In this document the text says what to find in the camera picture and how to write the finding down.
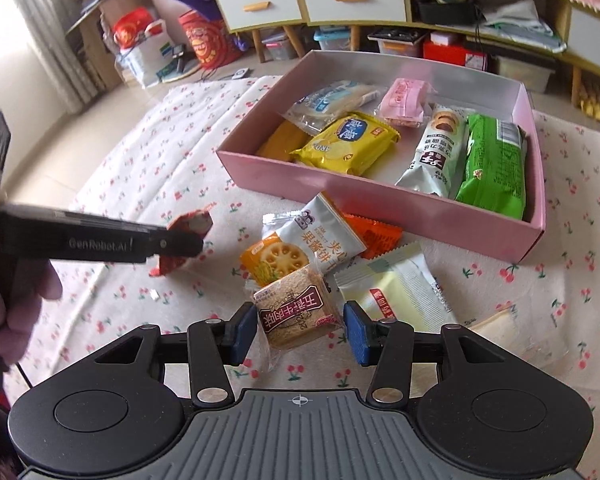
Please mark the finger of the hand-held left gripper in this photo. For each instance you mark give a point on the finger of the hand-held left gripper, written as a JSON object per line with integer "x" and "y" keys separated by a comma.
{"x": 180, "y": 246}

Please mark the cherry print tablecloth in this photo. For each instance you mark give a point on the cherry print tablecloth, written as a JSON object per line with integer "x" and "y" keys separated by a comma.
{"x": 155, "y": 170}

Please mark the small white scrap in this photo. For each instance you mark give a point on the small white scrap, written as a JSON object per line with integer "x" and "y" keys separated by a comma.
{"x": 154, "y": 295}

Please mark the silver white biscuit packet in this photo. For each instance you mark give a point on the silver white biscuit packet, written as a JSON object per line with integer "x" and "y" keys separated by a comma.
{"x": 330, "y": 232}

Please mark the clear plastic storage box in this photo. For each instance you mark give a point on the clear plastic storage box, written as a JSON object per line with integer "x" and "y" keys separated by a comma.
{"x": 522, "y": 72}
{"x": 280, "y": 47}

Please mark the pink cardboard box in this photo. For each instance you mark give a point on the pink cardboard box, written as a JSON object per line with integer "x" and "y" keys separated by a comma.
{"x": 330, "y": 185}

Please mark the grey curtain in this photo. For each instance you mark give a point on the grey curtain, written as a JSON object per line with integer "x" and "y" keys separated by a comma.
{"x": 45, "y": 35}

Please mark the black box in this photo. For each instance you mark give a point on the black box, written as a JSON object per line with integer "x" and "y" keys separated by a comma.
{"x": 442, "y": 7}

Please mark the brown cracker packet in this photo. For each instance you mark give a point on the brown cracker packet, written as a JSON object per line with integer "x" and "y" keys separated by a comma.
{"x": 295, "y": 310}

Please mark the orange lotus root snack packet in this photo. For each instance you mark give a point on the orange lotus root snack packet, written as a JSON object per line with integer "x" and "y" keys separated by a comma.
{"x": 275, "y": 260}

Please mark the red storage box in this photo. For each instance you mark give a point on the red storage box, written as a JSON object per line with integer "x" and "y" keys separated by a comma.
{"x": 455, "y": 55}

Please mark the pink snack packet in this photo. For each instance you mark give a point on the pink snack packet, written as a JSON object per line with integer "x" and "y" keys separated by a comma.
{"x": 405, "y": 100}

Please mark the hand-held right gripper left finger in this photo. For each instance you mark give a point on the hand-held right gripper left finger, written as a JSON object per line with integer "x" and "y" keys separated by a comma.
{"x": 242, "y": 335}

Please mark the white cookie packet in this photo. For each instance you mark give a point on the white cookie packet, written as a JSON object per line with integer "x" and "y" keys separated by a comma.
{"x": 430, "y": 160}

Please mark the blue lid storage box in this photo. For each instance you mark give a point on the blue lid storage box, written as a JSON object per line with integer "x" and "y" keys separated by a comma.
{"x": 332, "y": 40}

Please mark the person's left hand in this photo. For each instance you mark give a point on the person's left hand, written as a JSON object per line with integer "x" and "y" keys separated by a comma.
{"x": 15, "y": 300}

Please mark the small white floor device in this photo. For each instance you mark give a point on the small white floor device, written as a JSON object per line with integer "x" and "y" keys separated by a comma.
{"x": 240, "y": 74}

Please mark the white shopping bag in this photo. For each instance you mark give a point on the white shopping bag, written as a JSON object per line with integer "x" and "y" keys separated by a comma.
{"x": 147, "y": 62}

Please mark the folded grey clothes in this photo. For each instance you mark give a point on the folded grey clothes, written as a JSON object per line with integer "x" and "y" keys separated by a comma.
{"x": 525, "y": 27}

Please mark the yellow biscuit packet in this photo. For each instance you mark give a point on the yellow biscuit packet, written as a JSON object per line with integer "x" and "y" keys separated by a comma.
{"x": 350, "y": 142}

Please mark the clear white bread packet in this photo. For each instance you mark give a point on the clear white bread packet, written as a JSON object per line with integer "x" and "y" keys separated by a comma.
{"x": 330, "y": 102}

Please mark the wooden shelf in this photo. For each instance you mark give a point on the wooden shelf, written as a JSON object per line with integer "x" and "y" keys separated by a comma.
{"x": 105, "y": 35}

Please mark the clear packet with white cake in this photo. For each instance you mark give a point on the clear packet with white cake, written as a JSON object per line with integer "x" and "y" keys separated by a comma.
{"x": 510, "y": 330}

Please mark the red snack packet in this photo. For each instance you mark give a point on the red snack packet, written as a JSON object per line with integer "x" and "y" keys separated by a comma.
{"x": 170, "y": 266}

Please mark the red printed gift bag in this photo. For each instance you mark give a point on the red printed gift bag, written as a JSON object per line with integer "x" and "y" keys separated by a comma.
{"x": 207, "y": 40}

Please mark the pale yellow white snack packet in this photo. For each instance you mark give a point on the pale yellow white snack packet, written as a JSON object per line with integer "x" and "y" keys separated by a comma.
{"x": 405, "y": 285}

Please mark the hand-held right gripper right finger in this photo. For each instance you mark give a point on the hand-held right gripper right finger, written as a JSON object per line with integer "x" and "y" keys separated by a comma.
{"x": 357, "y": 335}

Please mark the long golden snack packet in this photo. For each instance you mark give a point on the long golden snack packet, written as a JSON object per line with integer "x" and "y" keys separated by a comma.
{"x": 282, "y": 142}

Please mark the green snack packet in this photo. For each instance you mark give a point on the green snack packet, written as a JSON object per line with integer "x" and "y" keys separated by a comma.
{"x": 490, "y": 170}

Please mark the dark lid storage box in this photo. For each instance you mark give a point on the dark lid storage box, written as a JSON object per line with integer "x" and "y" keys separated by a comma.
{"x": 395, "y": 42}

